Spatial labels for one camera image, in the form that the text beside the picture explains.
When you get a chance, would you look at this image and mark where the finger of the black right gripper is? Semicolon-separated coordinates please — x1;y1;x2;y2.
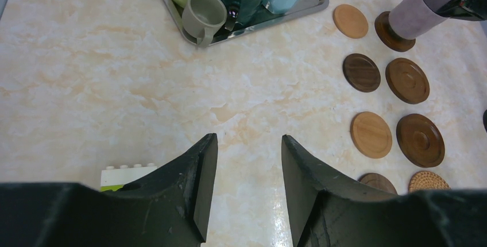
435;0;486;21

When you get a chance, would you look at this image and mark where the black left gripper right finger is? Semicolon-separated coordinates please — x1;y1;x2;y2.
281;135;486;246

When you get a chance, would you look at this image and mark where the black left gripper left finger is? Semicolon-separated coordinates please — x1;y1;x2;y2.
1;133;218;246

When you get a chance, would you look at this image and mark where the mauve mug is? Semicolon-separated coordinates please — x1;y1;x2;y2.
388;0;450;40

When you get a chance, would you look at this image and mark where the dark walnut coaster front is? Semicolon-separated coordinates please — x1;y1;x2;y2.
358;173;397;195

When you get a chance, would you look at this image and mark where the dark walnut coaster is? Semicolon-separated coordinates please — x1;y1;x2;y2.
358;173;397;195
342;53;381;92

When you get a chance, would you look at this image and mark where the light bamboo coaster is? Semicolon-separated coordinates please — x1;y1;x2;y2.
350;111;392;159
333;4;369;39

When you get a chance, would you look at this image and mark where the brown saucer coaster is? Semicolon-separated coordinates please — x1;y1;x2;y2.
385;57;430;105
374;11;416;52
396;114;446;168

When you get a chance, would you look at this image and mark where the woven rattan coaster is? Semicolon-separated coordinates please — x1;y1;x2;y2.
408;171;450;192

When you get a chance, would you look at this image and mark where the small grey-green cup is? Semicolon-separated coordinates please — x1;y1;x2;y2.
182;0;227;48

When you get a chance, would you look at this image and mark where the green white block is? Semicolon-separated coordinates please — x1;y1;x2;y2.
100;163;157;191

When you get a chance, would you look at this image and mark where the metal serving tray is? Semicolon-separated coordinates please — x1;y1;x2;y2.
163;0;330;46

